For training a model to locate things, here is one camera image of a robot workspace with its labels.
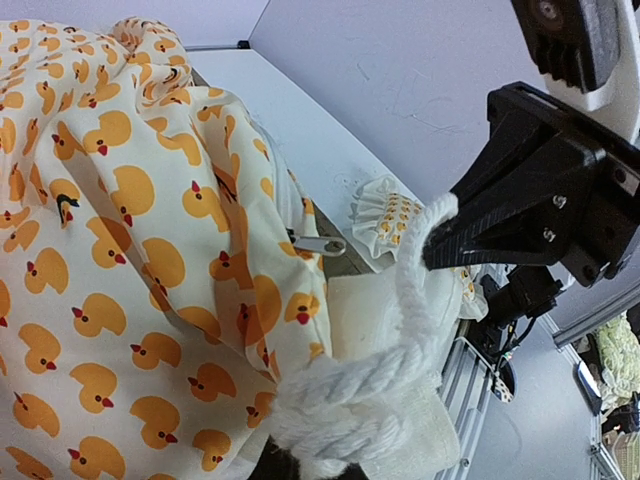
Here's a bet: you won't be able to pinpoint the duck print ruffled cushion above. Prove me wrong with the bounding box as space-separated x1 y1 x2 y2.
1 19 330 479

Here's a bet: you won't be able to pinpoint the wooden pet bed frame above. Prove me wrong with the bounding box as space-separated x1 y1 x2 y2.
163 92 371 288

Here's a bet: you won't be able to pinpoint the small duck print pillow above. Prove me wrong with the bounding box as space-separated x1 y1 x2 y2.
350 176 489 321

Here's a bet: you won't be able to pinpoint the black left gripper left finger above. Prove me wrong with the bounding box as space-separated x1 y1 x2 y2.
249 437 301 480

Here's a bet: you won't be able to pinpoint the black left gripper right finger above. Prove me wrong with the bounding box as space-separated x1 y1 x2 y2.
335 464 369 480

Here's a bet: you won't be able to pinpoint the white cushion tie cords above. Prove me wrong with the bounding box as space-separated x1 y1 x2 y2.
269 192 461 476

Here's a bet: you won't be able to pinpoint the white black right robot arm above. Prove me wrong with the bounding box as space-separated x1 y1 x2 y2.
423 1 639 287

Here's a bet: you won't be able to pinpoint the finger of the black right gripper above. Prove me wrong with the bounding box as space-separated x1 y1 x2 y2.
436 149 585 235
422 220 569 270

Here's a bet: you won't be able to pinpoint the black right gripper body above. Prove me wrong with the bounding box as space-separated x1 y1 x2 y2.
486 83 639 287

